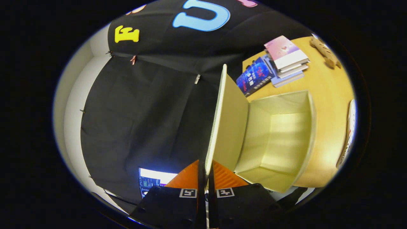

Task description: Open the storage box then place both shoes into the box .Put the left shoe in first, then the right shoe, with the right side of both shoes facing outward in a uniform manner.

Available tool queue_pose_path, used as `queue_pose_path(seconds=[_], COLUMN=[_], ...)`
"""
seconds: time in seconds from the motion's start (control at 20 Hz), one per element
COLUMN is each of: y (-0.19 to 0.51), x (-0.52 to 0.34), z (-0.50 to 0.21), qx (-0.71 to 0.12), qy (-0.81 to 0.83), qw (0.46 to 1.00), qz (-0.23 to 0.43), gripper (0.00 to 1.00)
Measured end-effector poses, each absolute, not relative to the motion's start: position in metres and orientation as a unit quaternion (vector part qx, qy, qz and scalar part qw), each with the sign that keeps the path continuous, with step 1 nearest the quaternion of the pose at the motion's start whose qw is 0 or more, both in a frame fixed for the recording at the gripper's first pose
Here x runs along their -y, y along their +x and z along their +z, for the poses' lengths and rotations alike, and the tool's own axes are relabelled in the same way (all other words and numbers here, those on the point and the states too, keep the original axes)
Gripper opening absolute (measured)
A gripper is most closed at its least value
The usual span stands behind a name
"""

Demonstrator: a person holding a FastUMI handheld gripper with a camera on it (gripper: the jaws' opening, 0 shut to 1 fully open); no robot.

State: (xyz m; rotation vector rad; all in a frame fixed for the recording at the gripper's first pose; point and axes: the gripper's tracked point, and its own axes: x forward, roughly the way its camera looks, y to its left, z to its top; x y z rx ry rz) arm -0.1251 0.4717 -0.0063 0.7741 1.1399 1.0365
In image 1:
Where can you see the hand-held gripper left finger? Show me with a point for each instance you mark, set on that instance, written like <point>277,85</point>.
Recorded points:
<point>171,206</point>

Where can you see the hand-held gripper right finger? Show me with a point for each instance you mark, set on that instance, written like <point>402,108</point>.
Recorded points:
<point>241,206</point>

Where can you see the green fabric storage box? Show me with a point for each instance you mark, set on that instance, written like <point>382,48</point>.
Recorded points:
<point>279,136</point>

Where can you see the white canvas shoe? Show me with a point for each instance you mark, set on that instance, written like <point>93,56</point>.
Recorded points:
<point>351,127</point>

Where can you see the computer monitor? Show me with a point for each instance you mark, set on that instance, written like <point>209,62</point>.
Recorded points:
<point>152,181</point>

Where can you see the black backdrop cloth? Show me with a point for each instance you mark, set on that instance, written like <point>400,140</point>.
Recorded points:
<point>143,111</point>

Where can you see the dark blue book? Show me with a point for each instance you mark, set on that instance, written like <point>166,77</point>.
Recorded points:
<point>254,78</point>

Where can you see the silver clip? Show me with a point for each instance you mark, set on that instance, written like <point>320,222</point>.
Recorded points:
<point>197,79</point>

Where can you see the grey blue book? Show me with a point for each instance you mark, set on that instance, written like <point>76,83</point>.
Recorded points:
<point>287,81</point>

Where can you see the thin white book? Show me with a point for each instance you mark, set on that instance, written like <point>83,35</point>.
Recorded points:
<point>294,70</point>

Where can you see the red clip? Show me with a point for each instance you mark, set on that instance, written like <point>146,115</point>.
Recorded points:
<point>133,59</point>

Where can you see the pink cover book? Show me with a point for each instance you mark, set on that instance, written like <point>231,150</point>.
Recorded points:
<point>283,49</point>

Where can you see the black clip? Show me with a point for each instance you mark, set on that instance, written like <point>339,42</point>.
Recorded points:
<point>109,52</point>

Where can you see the brown plush toy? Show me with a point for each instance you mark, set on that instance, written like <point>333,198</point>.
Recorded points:
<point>326,52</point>

